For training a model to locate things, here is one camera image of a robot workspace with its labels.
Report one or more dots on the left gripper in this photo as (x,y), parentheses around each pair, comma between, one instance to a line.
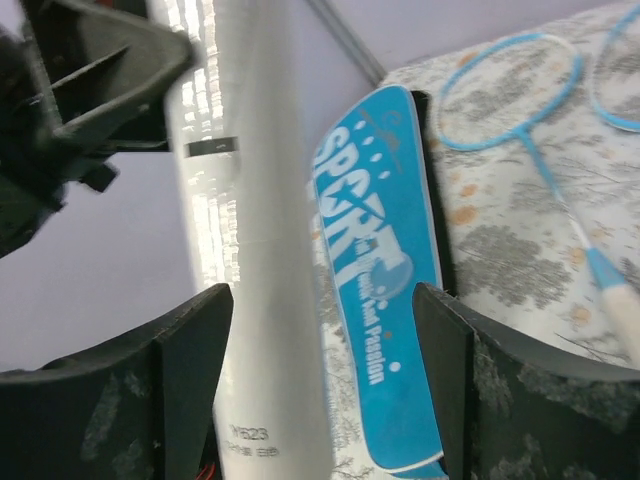
(82,72)

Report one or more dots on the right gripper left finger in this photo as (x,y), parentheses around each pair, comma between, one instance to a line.
(137,406)

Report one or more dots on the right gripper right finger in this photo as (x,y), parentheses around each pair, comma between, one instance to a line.
(509,406)

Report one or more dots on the white shuttlecock tube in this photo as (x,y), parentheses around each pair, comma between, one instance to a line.
(237,142)

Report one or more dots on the right blue badminton racket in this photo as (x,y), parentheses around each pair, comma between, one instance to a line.
(613,80)

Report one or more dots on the blue racket cover bag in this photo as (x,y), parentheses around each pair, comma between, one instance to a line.
(384,233)

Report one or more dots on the floral table mat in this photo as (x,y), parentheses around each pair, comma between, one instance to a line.
(517,259)

